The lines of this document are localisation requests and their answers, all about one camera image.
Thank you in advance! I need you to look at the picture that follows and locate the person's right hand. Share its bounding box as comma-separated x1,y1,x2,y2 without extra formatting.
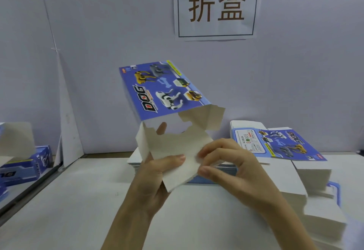
196,138,284,209

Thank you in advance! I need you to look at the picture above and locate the person's left hand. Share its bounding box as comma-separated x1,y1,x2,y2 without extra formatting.
127,122,187,217

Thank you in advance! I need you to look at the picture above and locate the stack of boxes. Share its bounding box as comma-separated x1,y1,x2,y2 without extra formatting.
127,147,238,184
229,120,349,249

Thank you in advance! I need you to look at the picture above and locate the blue dog-print cardboard box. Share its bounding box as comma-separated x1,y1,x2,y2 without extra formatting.
118,60,226,193

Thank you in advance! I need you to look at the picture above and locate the pile of blue boxes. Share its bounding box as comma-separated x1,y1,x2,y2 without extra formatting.
0,121,55,203

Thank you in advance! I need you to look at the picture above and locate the person's right forearm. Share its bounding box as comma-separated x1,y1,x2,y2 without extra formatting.
256,192,317,250

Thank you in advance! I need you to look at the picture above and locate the person's left forearm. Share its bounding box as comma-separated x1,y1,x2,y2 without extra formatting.
100,201,157,250

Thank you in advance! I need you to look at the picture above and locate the white paper wall sign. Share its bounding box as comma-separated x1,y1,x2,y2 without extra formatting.
173,0,263,41

